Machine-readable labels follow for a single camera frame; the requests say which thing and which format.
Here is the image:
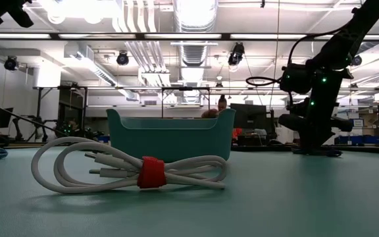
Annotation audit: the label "person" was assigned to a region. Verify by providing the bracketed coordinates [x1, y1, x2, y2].
[201, 94, 229, 120]

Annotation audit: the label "clear plastic container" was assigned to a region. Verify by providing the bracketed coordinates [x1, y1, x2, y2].
[106, 108, 237, 163]

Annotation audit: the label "blue storage bins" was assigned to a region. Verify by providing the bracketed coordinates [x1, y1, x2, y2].
[333, 134, 379, 146]

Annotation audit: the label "black metal rig frame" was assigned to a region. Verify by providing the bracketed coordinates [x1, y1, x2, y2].
[161, 86, 211, 119]
[36, 85, 89, 134]

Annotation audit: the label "teal table mat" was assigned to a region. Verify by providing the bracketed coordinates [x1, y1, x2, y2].
[0, 146, 379, 237]

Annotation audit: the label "white USB cable bundle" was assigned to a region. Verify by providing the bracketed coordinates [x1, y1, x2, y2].
[30, 136, 228, 195]

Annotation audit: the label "red velcro cable strap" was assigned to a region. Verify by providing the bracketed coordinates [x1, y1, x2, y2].
[137, 156, 168, 190]

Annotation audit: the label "black overhead frame beam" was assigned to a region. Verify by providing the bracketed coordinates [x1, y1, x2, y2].
[0, 32, 379, 41]

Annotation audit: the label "silver ventilation duct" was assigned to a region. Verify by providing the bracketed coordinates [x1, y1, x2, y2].
[172, 0, 219, 67]

